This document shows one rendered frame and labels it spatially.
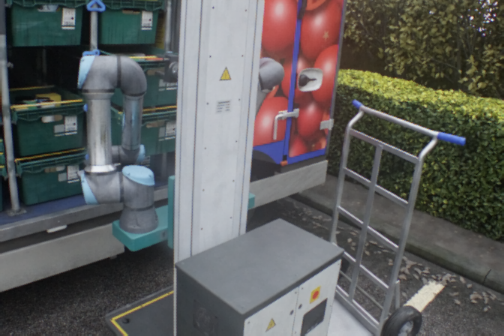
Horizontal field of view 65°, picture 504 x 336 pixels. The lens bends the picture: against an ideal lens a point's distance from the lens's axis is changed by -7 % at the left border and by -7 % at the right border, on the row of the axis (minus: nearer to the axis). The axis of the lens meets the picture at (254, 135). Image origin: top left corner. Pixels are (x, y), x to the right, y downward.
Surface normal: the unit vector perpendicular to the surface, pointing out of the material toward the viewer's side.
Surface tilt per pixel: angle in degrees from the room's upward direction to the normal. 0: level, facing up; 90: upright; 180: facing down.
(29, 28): 98
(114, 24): 91
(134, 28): 98
